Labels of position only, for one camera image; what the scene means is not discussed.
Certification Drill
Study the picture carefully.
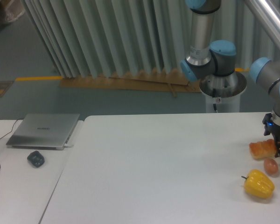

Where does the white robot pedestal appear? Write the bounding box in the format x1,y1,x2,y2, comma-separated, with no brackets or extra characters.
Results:
199,71,247,113

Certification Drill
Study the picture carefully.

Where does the small black case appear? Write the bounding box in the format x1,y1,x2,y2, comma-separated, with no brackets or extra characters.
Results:
27,151,45,168

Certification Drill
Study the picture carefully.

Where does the silver closed laptop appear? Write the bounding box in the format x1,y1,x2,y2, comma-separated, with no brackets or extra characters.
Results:
6,113,80,150

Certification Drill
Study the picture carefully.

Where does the brown egg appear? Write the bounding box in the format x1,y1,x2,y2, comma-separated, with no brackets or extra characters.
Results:
264,158,279,175

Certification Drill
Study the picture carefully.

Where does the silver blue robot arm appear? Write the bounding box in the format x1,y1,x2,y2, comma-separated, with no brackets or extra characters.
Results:
180,0,280,157

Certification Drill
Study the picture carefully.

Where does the yellow bell pepper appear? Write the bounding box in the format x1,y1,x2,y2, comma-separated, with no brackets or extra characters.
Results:
241,169,275,199

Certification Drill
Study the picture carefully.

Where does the pale green folding curtain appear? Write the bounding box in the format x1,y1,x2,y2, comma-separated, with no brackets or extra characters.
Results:
21,0,280,78

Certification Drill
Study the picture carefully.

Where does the orange bread loaf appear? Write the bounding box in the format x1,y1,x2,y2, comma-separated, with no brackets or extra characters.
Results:
249,139,277,160

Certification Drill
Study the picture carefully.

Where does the flat brown cardboard sheet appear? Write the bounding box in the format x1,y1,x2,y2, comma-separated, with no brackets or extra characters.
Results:
59,69,200,97

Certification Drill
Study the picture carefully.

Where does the clear plastic bag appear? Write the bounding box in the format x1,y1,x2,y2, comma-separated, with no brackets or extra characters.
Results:
0,0,25,24

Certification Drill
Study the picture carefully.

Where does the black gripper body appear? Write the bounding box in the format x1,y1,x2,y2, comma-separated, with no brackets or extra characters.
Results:
262,113,280,143

